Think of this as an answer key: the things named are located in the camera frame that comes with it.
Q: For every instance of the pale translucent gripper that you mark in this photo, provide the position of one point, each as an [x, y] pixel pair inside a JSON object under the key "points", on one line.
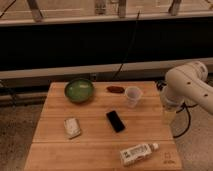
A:
{"points": [[168, 114]]}

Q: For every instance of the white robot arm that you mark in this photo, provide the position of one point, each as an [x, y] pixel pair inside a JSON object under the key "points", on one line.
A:
{"points": [[186, 81]]}

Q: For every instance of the white labelled bottle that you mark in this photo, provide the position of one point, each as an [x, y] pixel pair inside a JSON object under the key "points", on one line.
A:
{"points": [[136, 153]]}

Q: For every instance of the black phone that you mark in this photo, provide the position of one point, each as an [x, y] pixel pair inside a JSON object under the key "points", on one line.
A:
{"points": [[115, 121]]}

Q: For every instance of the dark brown oblong object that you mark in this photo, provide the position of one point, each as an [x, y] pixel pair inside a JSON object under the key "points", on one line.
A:
{"points": [[115, 89]]}

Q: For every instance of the green bowl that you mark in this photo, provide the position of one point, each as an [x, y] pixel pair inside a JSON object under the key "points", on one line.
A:
{"points": [[79, 90]]}

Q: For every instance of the black horizontal panel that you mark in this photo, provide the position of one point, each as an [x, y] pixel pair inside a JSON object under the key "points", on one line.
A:
{"points": [[84, 44]]}

